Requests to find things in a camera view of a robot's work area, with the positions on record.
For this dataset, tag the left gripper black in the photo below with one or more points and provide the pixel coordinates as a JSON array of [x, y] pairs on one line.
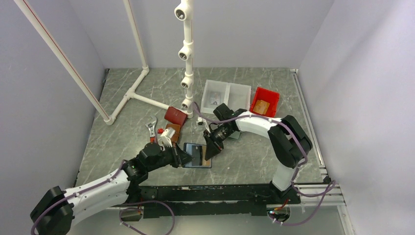
[[182, 157]]

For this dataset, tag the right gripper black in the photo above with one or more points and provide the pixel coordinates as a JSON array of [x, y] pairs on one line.
[[213, 146]]

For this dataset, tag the blue leather card holder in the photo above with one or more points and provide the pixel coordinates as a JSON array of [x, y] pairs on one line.
[[188, 150]]

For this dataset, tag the silver VIP credit card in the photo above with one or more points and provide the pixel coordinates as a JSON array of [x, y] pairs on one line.
[[215, 98]]

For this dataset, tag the orange credit card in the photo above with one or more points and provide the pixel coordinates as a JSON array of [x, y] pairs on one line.
[[261, 107]]

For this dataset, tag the black credit card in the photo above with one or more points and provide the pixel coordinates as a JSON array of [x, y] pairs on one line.
[[197, 154]]

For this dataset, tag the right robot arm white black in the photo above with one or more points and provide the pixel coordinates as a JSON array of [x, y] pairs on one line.
[[288, 139]]

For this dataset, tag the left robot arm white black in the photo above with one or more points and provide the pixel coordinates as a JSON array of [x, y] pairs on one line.
[[60, 209]]

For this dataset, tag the green leather card holder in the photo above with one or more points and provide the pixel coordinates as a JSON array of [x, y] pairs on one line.
[[235, 135]]

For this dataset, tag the brown leather wallet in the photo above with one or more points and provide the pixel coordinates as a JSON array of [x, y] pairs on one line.
[[173, 132]]

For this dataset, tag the red leather wallet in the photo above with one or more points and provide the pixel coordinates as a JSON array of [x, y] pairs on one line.
[[175, 116]]

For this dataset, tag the clear plastic divided box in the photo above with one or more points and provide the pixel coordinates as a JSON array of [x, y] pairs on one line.
[[235, 96]]

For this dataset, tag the red plastic bin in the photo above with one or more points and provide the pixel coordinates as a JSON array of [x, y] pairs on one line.
[[268, 96]]

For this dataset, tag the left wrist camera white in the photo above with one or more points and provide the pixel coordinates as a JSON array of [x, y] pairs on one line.
[[168, 137]]

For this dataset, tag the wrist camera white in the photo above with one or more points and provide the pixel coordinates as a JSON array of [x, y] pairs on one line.
[[201, 121], [168, 137]]

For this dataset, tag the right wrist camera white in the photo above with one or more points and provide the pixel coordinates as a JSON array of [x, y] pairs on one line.
[[201, 121]]

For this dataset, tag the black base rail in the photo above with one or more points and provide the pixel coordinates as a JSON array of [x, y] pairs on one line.
[[253, 199]]

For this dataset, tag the adjustable wrench red handle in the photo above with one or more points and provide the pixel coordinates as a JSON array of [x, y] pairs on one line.
[[151, 126]]

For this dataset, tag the white PVC pipe frame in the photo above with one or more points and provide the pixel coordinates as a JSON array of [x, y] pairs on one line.
[[46, 79]]

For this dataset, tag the aluminium extrusion frame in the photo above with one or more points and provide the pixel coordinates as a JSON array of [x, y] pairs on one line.
[[312, 198]]

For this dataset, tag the white PVC pipe post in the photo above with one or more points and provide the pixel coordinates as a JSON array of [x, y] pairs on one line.
[[184, 13]]

